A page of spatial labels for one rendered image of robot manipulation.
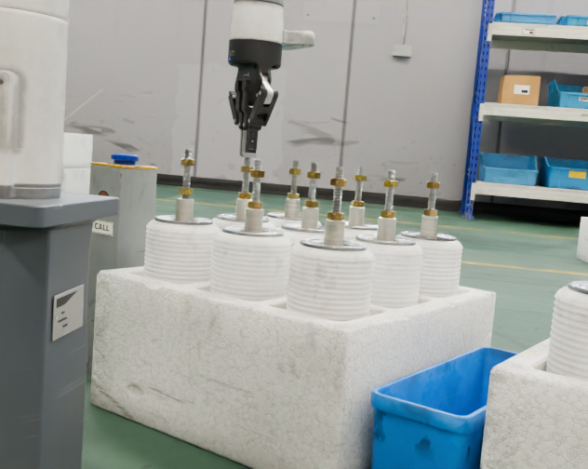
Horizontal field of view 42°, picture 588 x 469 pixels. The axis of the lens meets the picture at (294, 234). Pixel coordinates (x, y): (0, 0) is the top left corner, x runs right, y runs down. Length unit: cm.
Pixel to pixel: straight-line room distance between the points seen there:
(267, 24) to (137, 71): 551
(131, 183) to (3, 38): 54
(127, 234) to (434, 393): 50
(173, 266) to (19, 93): 41
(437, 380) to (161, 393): 33
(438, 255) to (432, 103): 509
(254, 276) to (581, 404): 40
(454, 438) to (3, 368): 41
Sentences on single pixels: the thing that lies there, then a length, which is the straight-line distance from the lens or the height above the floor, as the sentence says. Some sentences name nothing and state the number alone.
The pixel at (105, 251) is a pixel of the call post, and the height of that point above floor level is 19.
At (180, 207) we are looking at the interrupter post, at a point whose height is 27.
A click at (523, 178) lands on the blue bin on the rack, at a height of 30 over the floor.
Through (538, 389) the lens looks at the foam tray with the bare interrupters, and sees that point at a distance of 69.
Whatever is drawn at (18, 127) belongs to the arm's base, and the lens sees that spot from 62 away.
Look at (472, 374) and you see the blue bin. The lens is 101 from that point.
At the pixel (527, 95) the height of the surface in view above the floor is 86.
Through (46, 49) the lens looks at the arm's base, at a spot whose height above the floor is 41.
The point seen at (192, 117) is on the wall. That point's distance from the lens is 637.
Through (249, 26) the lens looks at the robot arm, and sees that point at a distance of 107.
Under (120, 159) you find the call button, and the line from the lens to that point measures 114.
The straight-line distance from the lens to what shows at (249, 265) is 89.
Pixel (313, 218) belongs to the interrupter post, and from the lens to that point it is 101.
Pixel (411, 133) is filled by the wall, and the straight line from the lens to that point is 608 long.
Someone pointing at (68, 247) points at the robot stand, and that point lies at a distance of 63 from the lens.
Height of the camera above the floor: 35
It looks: 6 degrees down
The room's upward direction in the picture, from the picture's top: 5 degrees clockwise
